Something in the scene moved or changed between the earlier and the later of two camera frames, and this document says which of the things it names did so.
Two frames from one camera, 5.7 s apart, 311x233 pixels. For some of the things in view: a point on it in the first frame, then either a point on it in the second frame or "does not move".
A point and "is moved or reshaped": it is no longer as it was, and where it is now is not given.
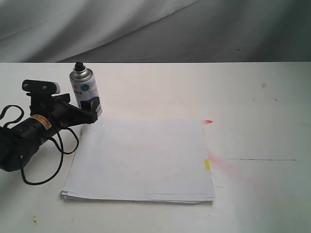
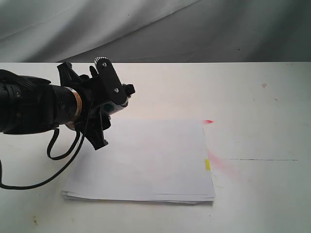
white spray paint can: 84,84 is moved or reshaped
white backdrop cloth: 33,31 does not move
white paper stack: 141,160 does not move
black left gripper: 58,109 -> 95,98
